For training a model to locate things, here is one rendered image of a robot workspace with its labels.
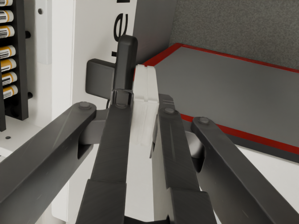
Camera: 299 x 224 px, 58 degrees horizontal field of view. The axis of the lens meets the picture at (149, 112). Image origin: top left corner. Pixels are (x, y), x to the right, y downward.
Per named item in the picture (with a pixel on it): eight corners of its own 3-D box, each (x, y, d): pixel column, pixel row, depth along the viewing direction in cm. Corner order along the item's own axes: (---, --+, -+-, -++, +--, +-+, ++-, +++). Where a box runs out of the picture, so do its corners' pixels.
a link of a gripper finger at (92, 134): (126, 151, 14) (68, 144, 14) (131, 109, 19) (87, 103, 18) (130, 126, 13) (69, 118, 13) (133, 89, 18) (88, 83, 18)
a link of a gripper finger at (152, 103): (146, 100, 15) (159, 102, 15) (145, 65, 21) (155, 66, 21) (138, 146, 16) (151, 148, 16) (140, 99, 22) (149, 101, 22)
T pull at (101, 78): (140, 36, 20) (133, 38, 18) (127, 125, 23) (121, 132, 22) (95, 26, 20) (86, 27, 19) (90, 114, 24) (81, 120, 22)
